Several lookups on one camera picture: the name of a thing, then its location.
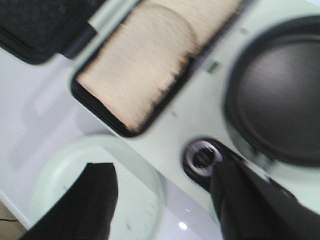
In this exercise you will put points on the silver left control knob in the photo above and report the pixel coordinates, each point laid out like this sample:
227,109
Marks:
201,155

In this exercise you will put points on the green breakfast maker base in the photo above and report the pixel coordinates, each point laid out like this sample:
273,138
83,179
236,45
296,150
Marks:
194,106

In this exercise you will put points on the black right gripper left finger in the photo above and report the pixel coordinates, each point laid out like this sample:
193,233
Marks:
85,211

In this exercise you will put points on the white bread slice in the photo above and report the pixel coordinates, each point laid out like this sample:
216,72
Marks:
135,68
212,17

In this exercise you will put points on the black round frying pan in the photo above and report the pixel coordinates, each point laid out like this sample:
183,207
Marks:
273,94

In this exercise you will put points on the light green plate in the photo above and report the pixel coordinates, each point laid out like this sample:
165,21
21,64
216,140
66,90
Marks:
140,202

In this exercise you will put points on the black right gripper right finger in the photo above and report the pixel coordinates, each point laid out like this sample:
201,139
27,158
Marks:
251,208

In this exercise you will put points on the green breakfast maker lid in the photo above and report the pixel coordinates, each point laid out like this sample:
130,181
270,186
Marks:
35,30

